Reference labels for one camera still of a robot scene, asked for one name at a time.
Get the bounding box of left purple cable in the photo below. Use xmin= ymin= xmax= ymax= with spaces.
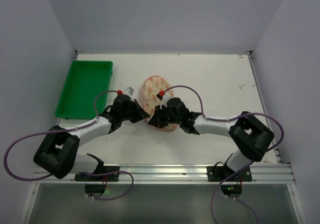
xmin=3 ymin=90 xmax=123 ymax=181

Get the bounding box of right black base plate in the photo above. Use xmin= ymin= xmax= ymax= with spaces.
xmin=206 ymin=165 xmax=253 ymax=182

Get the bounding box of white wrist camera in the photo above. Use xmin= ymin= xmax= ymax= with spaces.
xmin=123 ymin=86 xmax=134 ymax=96
xmin=156 ymin=93 xmax=172 ymax=110

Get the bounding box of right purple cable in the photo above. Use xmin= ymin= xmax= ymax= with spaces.
xmin=158 ymin=85 xmax=285 ymax=224

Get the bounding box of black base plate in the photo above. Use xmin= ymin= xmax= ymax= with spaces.
xmin=74 ymin=165 xmax=120 ymax=182
xmin=206 ymin=165 xmax=253 ymax=182

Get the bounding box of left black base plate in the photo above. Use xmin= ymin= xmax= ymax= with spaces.
xmin=74 ymin=165 xmax=120 ymax=182

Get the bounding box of green plastic tray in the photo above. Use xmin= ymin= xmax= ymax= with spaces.
xmin=55 ymin=60 xmax=113 ymax=120

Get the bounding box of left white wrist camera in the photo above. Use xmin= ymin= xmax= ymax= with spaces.
xmin=123 ymin=86 xmax=134 ymax=96

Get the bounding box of aluminium mounting rail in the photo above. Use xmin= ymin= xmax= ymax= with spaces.
xmin=31 ymin=162 xmax=296 ymax=185

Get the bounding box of purple cable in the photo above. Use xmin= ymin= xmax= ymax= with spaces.
xmin=158 ymin=85 xmax=285 ymax=224
xmin=3 ymin=90 xmax=123 ymax=181

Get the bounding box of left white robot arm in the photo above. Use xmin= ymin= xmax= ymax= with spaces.
xmin=33 ymin=94 xmax=150 ymax=179

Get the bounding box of floral laundry bag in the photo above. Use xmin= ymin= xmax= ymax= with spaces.
xmin=138 ymin=75 xmax=171 ymax=123

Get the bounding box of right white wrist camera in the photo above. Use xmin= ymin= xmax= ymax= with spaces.
xmin=156 ymin=93 xmax=172 ymax=110

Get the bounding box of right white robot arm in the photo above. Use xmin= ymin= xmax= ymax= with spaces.
xmin=148 ymin=97 xmax=275 ymax=176

